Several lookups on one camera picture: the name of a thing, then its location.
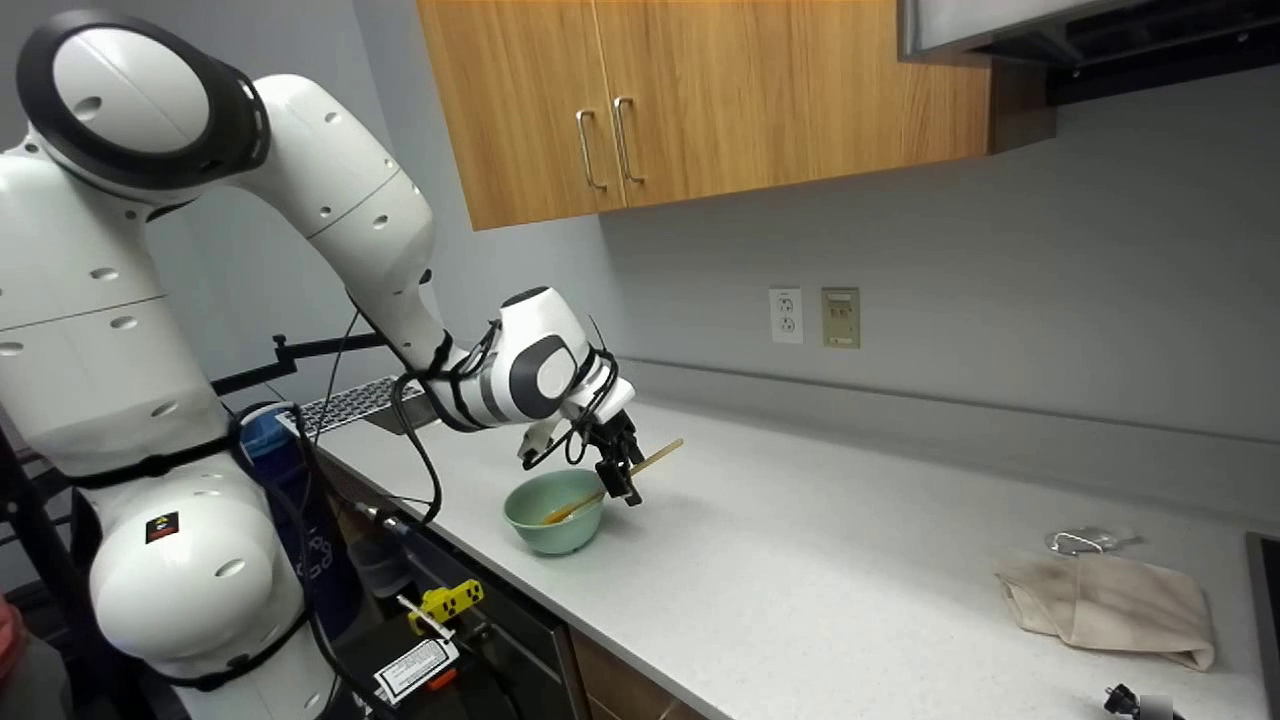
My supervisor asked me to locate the light green bowl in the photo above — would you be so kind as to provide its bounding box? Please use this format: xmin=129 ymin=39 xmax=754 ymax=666
xmin=505 ymin=466 xmax=604 ymax=556

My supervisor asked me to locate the clear plastic wrapper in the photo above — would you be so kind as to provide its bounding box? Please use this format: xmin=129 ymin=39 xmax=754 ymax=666
xmin=1050 ymin=528 xmax=1145 ymax=556

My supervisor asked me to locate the beige wall switch plate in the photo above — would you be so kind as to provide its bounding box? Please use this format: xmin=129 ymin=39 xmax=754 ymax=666
xmin=821 ymin=287 xmax=861 ymax=349

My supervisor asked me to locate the wooden wall cabinet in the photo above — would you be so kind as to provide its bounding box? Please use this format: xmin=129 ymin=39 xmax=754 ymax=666
xmin=418 ymin=0 xmax=1055 ymax=229

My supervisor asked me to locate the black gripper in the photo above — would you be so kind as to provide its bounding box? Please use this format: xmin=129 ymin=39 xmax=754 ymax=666
xmin=589 ymin=412 xmax=643 ymax=509

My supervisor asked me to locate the range hood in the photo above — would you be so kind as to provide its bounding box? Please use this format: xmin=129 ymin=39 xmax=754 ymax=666
xmin=900 ymin=0 xmax=1280 ymax=104

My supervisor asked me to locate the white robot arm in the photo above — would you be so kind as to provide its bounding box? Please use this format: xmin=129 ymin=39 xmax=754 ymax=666
xmin=0 ymin=7 xmax=642 ymax=720

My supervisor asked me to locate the wooden handled yellow spatula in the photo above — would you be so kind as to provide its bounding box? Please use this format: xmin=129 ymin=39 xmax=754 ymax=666
xmin=541 ymin=436 xmax=685 ymax=528

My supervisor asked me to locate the blue bin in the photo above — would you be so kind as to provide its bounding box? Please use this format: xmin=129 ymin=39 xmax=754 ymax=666
xmin=238 ymin=402 xmax=307 ymax=519

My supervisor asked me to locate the white wall power outlet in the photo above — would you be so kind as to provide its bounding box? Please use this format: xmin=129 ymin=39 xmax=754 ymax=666
xmin=769 ymin=285 xmax=806 ymax=342

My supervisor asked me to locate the beige folded cloth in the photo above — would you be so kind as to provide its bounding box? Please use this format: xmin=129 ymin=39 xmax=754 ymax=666
xmin=996 ymin=556 xmax=1216 ymax=671

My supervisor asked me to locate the small black clip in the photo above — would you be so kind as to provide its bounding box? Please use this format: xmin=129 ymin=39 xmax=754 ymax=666
xmin=1105 ymin=682 xmax=1183 ymax=720

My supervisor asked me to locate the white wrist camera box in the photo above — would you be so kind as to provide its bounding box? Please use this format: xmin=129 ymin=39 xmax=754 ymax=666
xmin=519 ymin=418 xmax=571 ymax=466

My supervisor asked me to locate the yellow black tool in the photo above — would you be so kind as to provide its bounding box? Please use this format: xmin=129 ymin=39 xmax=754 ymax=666
xmin=402 ymin=579 xmax=486 ymax=626

